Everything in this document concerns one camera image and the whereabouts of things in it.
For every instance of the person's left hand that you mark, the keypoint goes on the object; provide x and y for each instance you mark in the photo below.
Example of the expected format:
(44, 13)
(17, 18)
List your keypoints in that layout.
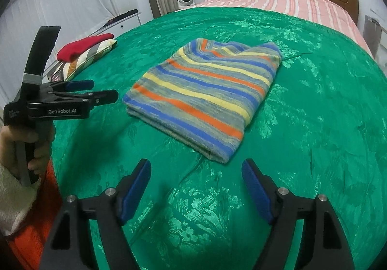
(9, 146)

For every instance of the green patterned blanket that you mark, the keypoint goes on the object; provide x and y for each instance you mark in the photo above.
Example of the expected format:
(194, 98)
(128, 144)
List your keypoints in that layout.
(302, 137)

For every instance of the grey bedside object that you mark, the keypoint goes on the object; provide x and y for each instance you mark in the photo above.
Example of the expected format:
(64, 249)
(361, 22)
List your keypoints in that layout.
(373, 34)

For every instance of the red cloth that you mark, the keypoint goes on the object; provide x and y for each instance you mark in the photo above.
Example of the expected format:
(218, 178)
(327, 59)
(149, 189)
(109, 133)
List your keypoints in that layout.
(78, 46)

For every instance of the white panelled wardrobe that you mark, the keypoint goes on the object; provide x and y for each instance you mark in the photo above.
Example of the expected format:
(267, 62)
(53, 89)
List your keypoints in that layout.
(75, 0)

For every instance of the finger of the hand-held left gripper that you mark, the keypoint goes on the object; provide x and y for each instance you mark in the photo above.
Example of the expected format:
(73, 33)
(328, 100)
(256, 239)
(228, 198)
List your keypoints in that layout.
(102, 97)
(80, 85)

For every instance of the person's orange clothing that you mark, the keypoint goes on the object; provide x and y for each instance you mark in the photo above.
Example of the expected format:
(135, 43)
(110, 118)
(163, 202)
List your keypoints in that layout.
(42, 227)

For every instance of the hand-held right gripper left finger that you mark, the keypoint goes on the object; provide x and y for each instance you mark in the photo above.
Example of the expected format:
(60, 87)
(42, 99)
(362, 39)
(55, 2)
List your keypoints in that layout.
(136, 191)

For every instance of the person's left forearm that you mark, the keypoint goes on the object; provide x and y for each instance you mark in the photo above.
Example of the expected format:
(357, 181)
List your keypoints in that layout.
(15, 197)

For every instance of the striped pillow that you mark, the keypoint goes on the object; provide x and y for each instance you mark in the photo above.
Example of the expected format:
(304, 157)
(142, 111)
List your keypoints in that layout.
(87, 59)

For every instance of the striped knit sweater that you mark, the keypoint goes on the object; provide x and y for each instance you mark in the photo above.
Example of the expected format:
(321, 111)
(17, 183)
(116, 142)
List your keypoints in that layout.
(199, 91)

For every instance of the long black stick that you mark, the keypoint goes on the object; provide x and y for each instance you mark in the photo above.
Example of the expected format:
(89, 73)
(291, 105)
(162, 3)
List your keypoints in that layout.
(121, 17)

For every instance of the pink striped bedsheet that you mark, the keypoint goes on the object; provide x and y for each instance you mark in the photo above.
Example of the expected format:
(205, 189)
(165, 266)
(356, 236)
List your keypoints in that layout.
(287, 4)

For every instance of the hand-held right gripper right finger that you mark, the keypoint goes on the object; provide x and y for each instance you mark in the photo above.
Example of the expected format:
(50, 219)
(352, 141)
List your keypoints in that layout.
(257, 191)

